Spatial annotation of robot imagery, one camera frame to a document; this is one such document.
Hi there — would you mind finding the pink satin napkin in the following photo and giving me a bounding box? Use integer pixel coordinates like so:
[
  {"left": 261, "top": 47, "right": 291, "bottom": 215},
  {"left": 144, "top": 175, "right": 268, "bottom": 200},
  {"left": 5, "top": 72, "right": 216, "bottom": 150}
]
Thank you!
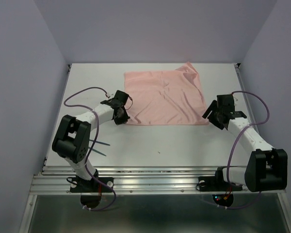
[{"left": 124, "top": 62, "right": 208, "bottom": 126}]

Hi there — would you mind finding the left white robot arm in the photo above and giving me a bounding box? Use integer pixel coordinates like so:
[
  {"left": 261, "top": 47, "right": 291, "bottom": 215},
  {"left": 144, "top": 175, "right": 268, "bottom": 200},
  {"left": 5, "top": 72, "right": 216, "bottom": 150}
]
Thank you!
[{"left": 51, "top": 90, "right": 131, "bottom": 191}]

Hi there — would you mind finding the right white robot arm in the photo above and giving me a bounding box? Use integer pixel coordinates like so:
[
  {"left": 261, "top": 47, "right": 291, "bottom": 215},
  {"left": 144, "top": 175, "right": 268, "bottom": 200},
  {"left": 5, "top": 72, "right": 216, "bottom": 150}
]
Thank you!
[{"left": 203, "top": 94, "right": 288, "bottom": 192}]

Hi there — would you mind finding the teal plastic utensil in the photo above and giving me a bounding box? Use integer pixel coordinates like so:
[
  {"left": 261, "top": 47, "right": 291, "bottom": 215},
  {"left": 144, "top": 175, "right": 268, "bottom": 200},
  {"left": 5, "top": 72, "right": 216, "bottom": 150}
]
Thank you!
[{"left": 90, "top": 140, "right": 110, "bottom": 146}]

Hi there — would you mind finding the teal plastic spoon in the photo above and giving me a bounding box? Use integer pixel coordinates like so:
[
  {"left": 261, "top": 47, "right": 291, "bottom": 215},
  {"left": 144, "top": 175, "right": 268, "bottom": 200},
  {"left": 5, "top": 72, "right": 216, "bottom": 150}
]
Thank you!
[{"left": 91, "top": 149, "right": 107, "bottom": 157}]

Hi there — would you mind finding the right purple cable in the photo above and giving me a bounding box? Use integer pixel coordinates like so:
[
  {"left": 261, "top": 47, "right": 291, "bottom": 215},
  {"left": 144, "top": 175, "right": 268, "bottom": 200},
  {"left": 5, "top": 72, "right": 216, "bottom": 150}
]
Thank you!
[{"left": 214, "top": 91, "right": 270, "bottom": 209}]

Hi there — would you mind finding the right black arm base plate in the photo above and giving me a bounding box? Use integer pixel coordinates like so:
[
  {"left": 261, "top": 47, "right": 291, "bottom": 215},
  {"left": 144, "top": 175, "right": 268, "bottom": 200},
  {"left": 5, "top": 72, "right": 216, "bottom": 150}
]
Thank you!
[{"left": 195, "top": 176, "right": 243, "bottom": 192}]

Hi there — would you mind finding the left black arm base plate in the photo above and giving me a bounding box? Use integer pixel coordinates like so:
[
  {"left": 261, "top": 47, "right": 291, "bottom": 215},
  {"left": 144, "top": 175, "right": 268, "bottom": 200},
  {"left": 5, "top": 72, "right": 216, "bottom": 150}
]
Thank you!
[{"left": 66, "top": 176, "right": 112, "bottom": 193}]

